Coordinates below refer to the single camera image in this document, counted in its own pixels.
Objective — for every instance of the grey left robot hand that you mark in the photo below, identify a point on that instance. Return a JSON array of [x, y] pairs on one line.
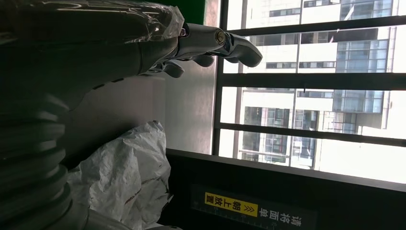
[[95, 47]]

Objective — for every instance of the white poly parcel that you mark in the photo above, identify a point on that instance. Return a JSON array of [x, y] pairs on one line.
[[127, 171]]

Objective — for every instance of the black inbound scanner machine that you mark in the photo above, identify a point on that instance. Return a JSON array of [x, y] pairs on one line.
[[317, 196]]

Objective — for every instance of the green plastic crate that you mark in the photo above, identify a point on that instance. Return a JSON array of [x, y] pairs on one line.
[[193, 11]]

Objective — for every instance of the black and yellow label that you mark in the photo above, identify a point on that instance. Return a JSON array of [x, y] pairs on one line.
[[228, 204]]

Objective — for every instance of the buildings outside window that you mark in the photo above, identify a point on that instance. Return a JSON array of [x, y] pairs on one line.
[[317, 52]]

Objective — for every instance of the dark window frame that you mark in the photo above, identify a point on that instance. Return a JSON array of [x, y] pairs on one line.
[[285, 81]]

